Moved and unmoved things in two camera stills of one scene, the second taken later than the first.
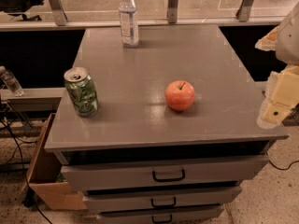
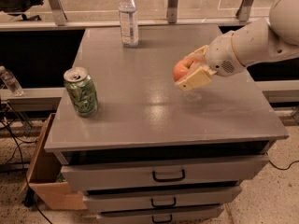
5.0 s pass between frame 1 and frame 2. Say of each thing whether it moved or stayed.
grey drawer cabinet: stayed
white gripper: moved
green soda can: stayed
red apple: moved
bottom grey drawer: stayed
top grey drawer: stayed
